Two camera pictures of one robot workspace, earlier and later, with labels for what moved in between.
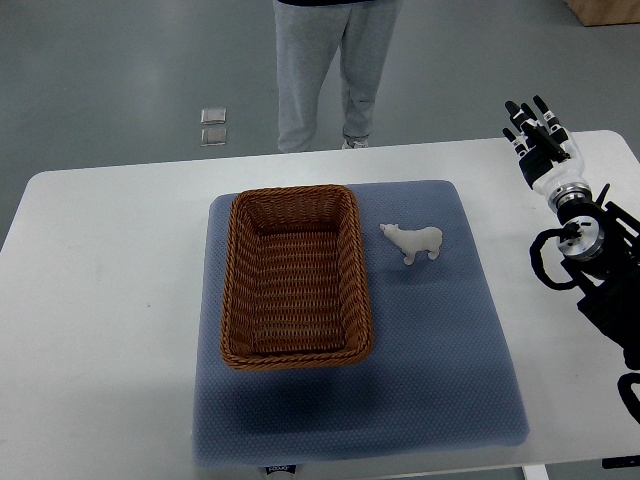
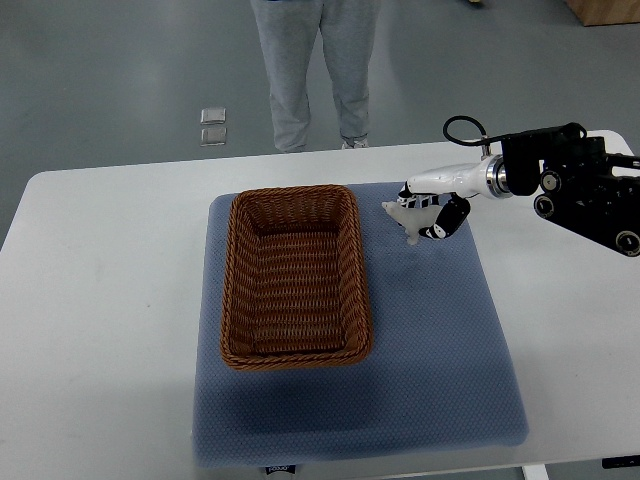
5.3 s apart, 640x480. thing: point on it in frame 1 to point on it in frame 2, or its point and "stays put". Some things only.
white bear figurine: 409,242 to 411,219
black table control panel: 620,462 stays put
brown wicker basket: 294,284 stays put
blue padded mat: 441,376 stays put
